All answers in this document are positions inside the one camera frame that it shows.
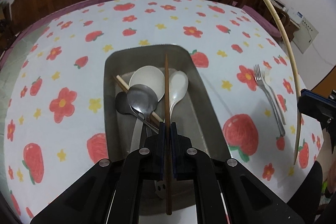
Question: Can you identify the dark brown chopstick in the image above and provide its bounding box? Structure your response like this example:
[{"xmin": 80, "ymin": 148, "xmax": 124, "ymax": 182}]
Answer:
[{"xmin": 165, "ymin": 53, "xmax": 172, "ymax": 215}]

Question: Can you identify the light bamboo chopstick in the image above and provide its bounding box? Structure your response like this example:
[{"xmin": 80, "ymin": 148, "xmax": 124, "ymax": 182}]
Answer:
[
  {"xmin": 115, "ymin": 75, "xmax": 163, "ymax": 123},
  {"xmin": 258, "ymin": 0, "xmax": 302, "ymax": 167}
]

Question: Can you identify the large steel spoon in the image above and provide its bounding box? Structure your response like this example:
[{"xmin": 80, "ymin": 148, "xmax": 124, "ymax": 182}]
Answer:
[{"xmin": 127, "ymin": 84, "xmax": 158, "ymax": 137}]

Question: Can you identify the small white plastic spoon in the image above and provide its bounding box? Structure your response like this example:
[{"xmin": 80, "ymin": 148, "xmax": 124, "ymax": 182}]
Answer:
[{"xmin": 169, "ymin": 71, "xmax": 189, "ymax": 117}]

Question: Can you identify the large white plastic ladle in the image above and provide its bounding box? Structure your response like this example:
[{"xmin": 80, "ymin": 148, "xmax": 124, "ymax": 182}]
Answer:
[{"xmin": 129, "ymin": 65, "xmax": 164, "ymax": 152}]

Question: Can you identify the white plastic fork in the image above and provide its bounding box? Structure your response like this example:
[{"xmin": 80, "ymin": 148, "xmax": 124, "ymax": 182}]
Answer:
[{"xmin": 264, "ymin": 68, "xmax": 286, "ymax": 125}]

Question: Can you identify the steel fork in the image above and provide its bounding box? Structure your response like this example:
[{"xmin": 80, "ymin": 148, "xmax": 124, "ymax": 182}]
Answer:
[{"xmin": 253, "ymin": 64, "xmax": 285, "ymax": 136}]

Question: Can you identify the white electrical box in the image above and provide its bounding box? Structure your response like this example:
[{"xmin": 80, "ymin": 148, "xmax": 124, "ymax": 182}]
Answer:
[{"xmin": 293, "ymin": 17, "xmax": 318, "ymax": 53}]

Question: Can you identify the metal rectangular tray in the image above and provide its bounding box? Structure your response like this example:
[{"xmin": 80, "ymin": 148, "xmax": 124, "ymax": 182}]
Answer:
[{"xmin": 102, "ymin": 43, "xmax": 232, "ymax": 216}]

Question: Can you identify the purple seat cushion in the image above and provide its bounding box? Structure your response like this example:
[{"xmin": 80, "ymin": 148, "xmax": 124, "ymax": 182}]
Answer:
[{"xmin": 242, "ymin": 5, "xmax": 281, "ymax": 40}]

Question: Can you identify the fruit flower print tablecloth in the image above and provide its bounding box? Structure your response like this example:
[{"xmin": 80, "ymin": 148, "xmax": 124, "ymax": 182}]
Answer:
[{"xmin": 1, "ymin": 0, "xmax": 323, "ymax": 223}]

